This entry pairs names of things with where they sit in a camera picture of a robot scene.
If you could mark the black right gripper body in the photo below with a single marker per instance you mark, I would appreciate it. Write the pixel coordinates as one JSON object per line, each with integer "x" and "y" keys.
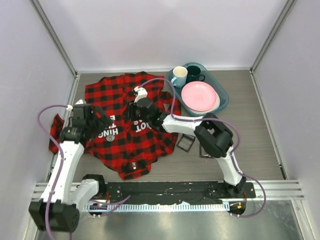
{"x": 139, "y": 117}

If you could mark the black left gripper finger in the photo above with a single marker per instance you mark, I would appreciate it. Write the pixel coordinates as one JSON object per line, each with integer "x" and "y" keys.
{"x": 102, "y": 118}
{"x": 95, "y": 129}

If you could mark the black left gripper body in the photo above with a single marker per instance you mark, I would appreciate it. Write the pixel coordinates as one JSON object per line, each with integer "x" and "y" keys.
{"x": 90, "y": 122}

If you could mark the brown round brooch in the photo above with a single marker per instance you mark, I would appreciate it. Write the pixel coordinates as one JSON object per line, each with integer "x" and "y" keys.
{"x": 110, "y": 138}

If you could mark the red black plaid shirt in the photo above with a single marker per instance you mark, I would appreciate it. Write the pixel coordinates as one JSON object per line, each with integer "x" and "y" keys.
{"x": 136, "y": 145}

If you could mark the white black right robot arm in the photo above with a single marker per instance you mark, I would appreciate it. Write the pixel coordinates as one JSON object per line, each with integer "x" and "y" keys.
{"x": 212, "y": 134}

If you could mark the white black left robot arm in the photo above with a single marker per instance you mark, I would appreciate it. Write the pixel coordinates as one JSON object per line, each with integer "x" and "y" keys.
{"x": 58, "y": 209}

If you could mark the light blue mug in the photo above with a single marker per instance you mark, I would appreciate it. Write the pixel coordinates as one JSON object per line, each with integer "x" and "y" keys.
{"x": 179, "y": 76}

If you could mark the black open box left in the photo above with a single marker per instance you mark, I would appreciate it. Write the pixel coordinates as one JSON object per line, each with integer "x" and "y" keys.
{"x": 185, "y": 142}

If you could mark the black open box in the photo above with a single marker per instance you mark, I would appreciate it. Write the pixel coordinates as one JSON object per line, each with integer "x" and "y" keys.
{"x": 185, "y": 142}
{"x": 204, "y": 154}

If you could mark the pink plate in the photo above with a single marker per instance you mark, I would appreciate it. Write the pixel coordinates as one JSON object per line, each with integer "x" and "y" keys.
{"x": 194, "y": 88}

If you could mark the dark green mug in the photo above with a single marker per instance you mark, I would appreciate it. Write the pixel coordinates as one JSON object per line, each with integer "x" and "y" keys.
{"x": 194, "y": 74}

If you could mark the white plate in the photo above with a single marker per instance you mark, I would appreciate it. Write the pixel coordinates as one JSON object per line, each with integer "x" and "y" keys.
{"x": 202, "y": 104}

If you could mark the black open box right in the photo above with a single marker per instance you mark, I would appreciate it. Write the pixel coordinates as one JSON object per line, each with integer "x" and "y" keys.
{"x": 204, "y": 154}

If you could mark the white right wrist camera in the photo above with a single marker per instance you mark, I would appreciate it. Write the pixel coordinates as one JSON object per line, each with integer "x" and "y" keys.
{"x": 140, "y": 93}

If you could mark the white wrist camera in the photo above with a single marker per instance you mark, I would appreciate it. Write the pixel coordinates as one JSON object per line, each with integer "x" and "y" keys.
{"x": 140, "y": 93}
{"x": 69, "y": 107}

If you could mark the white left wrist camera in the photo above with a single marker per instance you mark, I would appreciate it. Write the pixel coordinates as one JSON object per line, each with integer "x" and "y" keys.
{"x": 69, "y": 107}

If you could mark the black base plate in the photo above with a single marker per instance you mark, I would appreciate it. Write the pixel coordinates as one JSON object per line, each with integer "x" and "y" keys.
{"x": 175, "y": 192}

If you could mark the white slotted cable duct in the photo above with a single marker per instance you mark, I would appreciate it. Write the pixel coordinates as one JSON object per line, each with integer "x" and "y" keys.
{"x": 183, "y": 207}

